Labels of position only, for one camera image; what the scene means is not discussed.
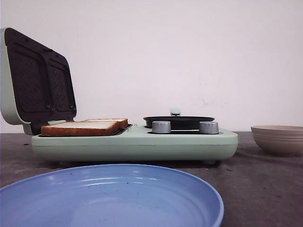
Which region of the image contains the white bread slice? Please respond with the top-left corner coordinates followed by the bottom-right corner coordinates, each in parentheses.
top-left (83, 118), bottom-right (128, 128)
top-left (41, 121), bottom-right (119, 137)

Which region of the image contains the mint green sandwich maker lid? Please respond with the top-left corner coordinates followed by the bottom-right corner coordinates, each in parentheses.
top-left (0, 28), bottom-right (77, 135)

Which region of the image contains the beige ribbed bowl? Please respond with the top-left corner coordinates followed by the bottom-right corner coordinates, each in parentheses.
top-left (251, 125), bottom-right (303, 156)

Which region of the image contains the mint green breakfast maker base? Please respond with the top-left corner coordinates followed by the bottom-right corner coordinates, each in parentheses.
top-left (32, 125), bottom-right (238, 162)

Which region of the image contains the left silver control knob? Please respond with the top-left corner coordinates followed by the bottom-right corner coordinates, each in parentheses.
top-left (152, 121), bottom-right (171, 134)

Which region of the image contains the silver control knob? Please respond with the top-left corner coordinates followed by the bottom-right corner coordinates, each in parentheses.
top-left (152, 121), bottom-right (171, 134)
top-left (199, 122), bottom-right (219, 135)

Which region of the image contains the black round frying pan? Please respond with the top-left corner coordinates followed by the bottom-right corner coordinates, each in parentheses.
top-left (143, 108), bottom-right (215, 130)

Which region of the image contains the right silver control knob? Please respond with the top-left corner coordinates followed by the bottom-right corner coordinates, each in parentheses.
top-left (199, 122), bottom-right (219, 135)

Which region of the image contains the blue round plate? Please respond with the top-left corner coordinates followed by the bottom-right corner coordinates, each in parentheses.
top-left (0, 164), bottom-right (224, 227)

